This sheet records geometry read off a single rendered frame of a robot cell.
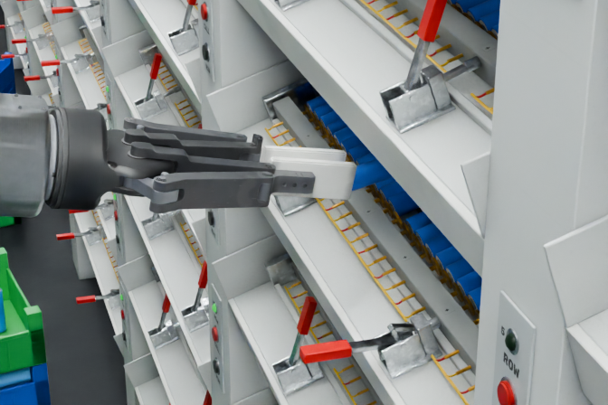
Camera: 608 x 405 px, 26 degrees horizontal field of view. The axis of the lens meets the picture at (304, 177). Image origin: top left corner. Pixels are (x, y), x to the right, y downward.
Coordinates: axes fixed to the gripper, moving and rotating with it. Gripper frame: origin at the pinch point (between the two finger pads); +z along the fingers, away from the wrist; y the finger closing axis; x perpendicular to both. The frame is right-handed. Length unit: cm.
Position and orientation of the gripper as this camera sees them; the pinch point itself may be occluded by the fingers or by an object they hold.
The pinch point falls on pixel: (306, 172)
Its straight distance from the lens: 103.6
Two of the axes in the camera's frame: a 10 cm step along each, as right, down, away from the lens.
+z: 9.4, 0.5, 3.5
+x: -1.9, 9.1, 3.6
